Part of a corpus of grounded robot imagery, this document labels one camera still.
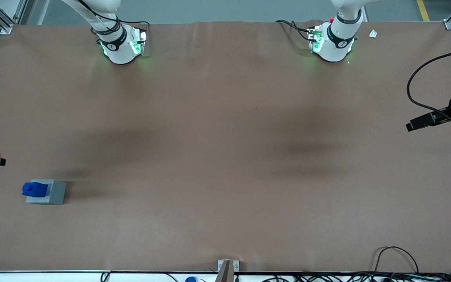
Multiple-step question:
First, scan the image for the tangled black cable bundle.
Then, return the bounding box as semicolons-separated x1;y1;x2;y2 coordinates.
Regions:
265;272;451;282

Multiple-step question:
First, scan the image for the long black left wrist cable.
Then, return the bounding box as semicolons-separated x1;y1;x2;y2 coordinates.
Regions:
407;47;451;130

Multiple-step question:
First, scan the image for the blue plastic block part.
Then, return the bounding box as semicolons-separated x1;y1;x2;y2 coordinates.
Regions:
22;181;49;197

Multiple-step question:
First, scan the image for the gray square base with socket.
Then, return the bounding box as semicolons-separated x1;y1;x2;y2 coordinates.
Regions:
25;179;67;205

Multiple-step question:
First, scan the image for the black right arm base cable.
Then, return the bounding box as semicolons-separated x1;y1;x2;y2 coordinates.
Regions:
117;20;150;29

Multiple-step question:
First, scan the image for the black cable arch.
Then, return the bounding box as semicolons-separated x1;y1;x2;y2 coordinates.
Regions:
372;246;419;275

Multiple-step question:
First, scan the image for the brown table cover mat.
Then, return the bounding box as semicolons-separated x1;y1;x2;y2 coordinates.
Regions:
0;20;451;273

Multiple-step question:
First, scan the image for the black left arm base cable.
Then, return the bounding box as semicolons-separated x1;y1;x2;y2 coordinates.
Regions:
275;20;313;42

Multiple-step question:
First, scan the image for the black arm base cable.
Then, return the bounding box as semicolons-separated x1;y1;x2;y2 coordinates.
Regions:
275;20;313;42
117;20;150;29

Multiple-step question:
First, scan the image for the metal table edge bracket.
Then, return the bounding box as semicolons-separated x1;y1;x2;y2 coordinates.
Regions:
217;259;240;273

